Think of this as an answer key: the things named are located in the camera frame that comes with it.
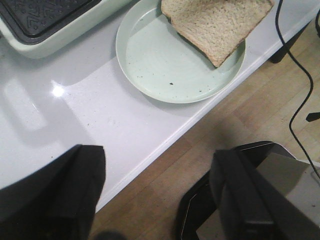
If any slice of brown bread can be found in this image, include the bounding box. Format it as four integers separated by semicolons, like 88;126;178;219
160;0;274;68

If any light green plate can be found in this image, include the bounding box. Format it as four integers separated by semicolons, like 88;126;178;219
115;0;246;104

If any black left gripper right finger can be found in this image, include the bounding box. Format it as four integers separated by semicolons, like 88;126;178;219
209;149;320;240

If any black cable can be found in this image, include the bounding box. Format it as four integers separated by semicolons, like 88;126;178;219
274;0;320;186

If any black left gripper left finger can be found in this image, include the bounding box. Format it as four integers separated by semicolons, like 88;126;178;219
0;144;106;240

